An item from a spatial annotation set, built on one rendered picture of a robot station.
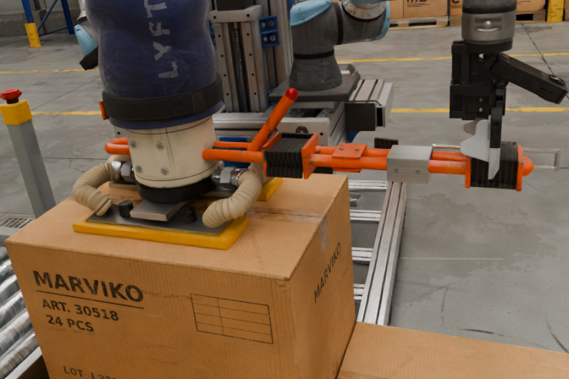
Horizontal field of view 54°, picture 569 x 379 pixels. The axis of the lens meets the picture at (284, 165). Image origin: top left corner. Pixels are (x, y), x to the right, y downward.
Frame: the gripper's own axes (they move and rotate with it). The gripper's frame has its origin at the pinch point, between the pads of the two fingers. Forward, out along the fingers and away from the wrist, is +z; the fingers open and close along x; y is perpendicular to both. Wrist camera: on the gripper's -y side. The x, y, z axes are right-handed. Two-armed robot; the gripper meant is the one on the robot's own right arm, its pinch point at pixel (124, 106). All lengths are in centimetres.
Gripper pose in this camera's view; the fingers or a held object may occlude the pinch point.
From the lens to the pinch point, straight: 150.0
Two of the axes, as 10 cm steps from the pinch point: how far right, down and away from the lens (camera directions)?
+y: 9.4, 0.5, -3.5
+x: 3.4, -4.0, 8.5
